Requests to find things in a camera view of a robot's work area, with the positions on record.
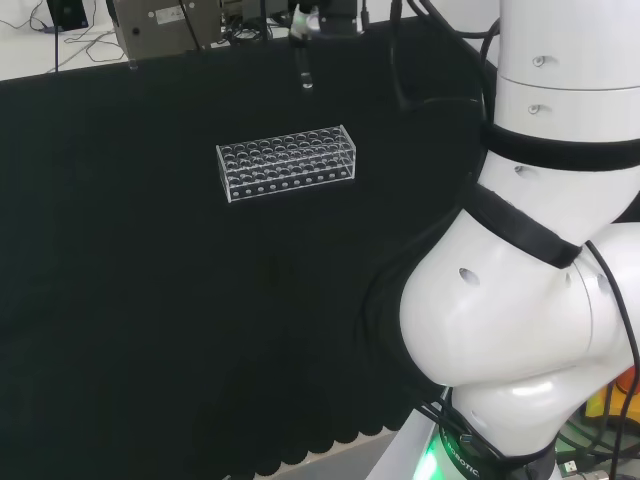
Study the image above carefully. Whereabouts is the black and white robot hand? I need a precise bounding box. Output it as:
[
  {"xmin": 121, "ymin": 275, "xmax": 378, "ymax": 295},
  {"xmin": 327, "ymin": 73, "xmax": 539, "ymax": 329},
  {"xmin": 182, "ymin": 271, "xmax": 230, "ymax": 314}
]
[{"xmin": 287, "ymin": 0, "xmax": 367, "ymax": 50}]

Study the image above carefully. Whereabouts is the clear glass test tube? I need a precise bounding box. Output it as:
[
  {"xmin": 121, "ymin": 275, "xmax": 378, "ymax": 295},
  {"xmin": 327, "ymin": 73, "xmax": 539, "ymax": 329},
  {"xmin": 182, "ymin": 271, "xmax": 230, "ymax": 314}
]
[{"xmin": 297, "ymin": 44, "xmax": 316, "ymax": 91}]

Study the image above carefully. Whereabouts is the clear plastic test tube rack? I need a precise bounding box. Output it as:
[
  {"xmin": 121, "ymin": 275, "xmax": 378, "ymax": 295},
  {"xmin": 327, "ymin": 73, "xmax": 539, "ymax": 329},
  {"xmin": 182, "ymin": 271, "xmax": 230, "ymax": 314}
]
[{"xmin": 215, "ymin": 125, "xmax": 358, "ymax": 205}]

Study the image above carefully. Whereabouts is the grey metal box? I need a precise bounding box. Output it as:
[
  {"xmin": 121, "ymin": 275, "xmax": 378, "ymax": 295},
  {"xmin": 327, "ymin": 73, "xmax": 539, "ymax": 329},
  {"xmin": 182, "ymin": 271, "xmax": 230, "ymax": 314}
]
[{"xmin": 111, "ymin": 0, "xmax": 224, "ymax": 64}]

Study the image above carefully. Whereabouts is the black bench cloth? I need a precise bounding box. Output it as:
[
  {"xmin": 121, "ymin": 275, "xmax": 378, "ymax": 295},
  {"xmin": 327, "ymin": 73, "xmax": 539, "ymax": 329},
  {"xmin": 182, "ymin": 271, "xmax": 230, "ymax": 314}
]
[{"xmin": 0, "ymin": 14, "xmax": 501, "ymax": 480}]

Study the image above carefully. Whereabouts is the yellow stop button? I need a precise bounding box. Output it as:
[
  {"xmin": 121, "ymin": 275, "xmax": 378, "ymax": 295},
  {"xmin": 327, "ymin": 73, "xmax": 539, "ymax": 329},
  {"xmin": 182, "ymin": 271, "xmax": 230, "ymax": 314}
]
[{"xmin": 583, "ymin": 369, "xmax": 640, "ymax": 419}]

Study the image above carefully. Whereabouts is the thin grey cable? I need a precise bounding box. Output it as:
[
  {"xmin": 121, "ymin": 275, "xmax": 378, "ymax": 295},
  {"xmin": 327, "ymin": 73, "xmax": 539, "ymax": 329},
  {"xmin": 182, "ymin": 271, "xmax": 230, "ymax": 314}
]
[{"xmin": 0, "ymin": 14, "xmax": 126, "ymax": 72}]

